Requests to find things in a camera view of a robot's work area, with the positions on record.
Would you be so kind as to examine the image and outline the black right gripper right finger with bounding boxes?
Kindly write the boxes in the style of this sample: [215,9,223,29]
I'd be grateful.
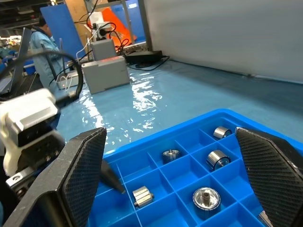
[235,126,303,227]

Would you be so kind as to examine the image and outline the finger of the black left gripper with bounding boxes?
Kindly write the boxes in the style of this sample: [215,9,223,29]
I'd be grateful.
[100,159,126,194]

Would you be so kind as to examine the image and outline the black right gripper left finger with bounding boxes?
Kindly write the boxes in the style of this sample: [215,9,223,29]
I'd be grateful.
[3,127,107,227]

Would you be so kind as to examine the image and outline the ribbed metal roller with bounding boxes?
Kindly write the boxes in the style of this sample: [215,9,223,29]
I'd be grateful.
[205,149,232,171]
[213,126,232,140]
[161,148,181,165]

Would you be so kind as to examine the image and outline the blue plastic divided tray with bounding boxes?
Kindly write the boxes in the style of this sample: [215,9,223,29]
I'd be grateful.
[89,108,303,227]

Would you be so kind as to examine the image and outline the faceted metal roller with shaft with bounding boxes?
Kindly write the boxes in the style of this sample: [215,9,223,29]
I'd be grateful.
[132,185,155,209]

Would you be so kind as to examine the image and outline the metal roller with gear shaft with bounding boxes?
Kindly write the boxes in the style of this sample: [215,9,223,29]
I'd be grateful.
[192,187,222,220]

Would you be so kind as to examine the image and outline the grey open laptop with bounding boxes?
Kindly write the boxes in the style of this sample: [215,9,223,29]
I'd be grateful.
[0,27,45,96]

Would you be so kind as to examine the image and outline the large grey box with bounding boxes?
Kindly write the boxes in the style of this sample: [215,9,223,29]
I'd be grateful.
[81,56,130,95]

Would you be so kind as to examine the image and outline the person in light blue coat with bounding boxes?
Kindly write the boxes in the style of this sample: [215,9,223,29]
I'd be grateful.
[29,15,62,88]

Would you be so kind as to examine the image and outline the small grey box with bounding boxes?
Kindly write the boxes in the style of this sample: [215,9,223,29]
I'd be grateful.
[90,39,117,61]

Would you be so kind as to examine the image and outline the blue panel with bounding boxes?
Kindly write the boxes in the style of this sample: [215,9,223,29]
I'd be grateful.
[40,3,86,60]

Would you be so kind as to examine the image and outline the flat black box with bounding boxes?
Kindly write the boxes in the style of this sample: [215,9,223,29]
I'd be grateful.
[125,50,163,64]

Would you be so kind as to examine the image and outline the brown cardboard panel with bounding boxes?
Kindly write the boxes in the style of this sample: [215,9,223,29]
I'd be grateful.
[64,0,95,45]

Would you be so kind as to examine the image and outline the orange sheet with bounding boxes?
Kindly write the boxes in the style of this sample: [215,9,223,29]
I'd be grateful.
[101,7,138,45]

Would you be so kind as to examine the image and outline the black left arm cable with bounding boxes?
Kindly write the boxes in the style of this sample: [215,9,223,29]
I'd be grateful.
[0,53,85,105]

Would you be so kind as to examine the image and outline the white cable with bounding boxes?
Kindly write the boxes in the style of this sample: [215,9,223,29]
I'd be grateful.
[75,35,93,60]

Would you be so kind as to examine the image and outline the black cable on table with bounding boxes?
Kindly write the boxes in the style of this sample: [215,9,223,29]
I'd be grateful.
[127,55,171,71]

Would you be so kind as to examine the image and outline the grey metal post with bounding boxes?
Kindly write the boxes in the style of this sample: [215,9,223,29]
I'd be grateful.
[137,0,153,52]

